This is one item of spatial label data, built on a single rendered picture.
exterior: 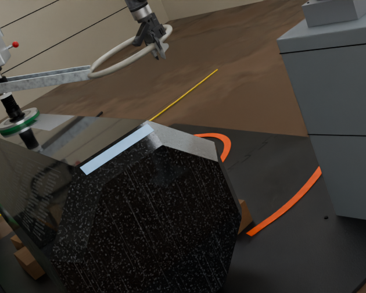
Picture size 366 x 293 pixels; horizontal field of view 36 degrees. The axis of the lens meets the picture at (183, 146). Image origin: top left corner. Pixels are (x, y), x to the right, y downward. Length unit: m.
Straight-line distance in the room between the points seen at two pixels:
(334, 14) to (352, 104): 0.34
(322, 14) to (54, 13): 6.07
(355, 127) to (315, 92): 0.20
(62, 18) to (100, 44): 0.67
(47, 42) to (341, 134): 5.99
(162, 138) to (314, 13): 0.73
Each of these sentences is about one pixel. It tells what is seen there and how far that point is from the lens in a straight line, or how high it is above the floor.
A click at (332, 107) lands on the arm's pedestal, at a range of 2.25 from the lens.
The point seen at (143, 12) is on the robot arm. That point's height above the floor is 1.08.
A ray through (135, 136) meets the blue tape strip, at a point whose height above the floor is 0.78.
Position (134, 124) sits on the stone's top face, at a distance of 2.10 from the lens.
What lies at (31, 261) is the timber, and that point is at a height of 0.12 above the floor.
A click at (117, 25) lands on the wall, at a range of 8.47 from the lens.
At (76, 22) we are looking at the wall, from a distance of 8.11.
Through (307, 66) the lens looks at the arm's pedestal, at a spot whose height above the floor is 0.73.
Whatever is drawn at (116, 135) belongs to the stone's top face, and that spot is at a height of 0.80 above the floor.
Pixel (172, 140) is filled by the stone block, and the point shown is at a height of 0.70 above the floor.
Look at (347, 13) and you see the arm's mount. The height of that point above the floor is 0.88.
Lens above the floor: 1.41
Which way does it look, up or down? 21 degrees down
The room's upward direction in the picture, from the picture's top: 24 degrees counter-clockwise
